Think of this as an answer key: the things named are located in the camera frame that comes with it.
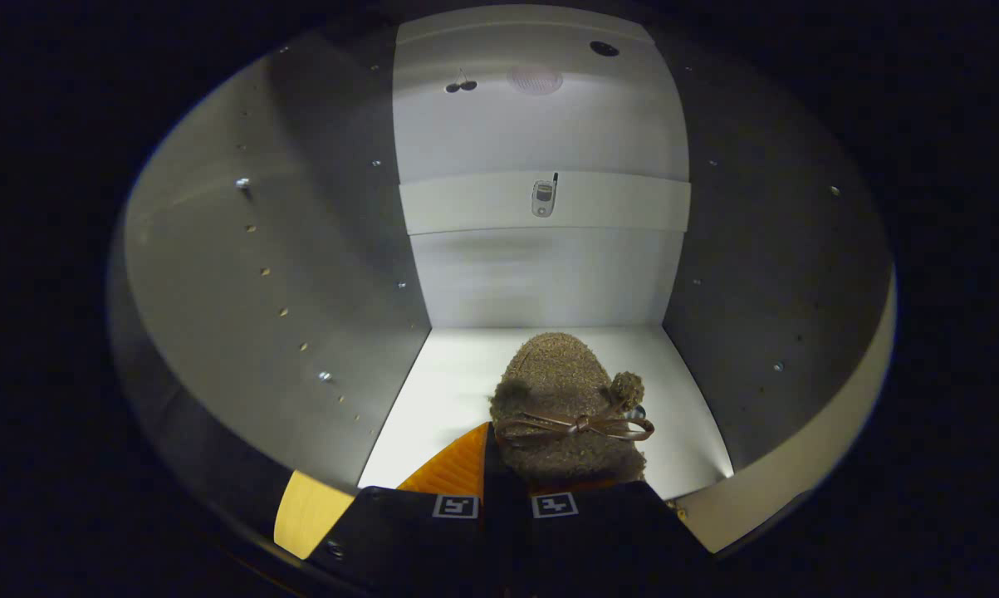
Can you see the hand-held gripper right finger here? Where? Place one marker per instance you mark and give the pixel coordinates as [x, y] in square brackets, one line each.
[599, 540]

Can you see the brown fuzzy shoe with bow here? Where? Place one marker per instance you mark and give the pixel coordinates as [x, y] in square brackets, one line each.
[561, 374]

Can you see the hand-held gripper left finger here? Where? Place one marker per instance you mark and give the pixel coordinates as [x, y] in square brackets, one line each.
[416, 540]

